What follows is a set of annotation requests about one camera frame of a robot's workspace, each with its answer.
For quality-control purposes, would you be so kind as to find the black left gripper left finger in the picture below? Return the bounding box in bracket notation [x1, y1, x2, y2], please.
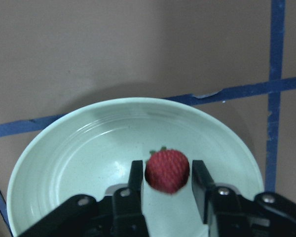
[128, 160, 143, 195]

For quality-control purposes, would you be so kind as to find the red strawberry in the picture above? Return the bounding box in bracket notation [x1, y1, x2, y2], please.
[145, 147, 190, 195]

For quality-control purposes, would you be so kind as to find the light green plate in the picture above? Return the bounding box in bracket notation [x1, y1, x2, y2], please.
[7, 98, 264, 236]

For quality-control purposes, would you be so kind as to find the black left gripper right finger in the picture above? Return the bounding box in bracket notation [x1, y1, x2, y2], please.
[192, 160, 216, 217]

